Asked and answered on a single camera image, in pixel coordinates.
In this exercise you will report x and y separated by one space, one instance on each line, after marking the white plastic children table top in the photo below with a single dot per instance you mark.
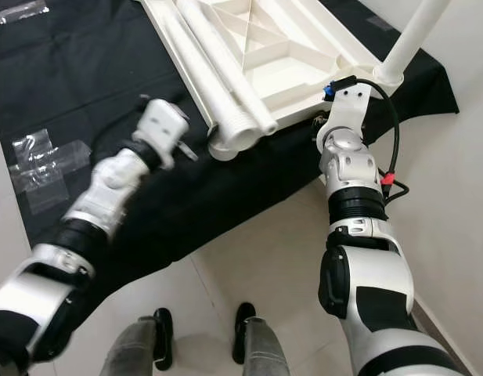
288 78

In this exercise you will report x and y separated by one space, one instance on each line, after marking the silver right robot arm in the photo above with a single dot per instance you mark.
347 168

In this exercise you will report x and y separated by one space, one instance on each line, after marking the grey tape patch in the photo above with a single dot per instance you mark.
380 22

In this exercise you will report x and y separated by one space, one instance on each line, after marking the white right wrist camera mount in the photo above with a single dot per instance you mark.
347 106

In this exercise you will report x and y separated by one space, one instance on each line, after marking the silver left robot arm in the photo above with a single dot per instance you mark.
116 176

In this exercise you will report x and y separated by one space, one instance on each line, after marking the black tablecloth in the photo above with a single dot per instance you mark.
84 78

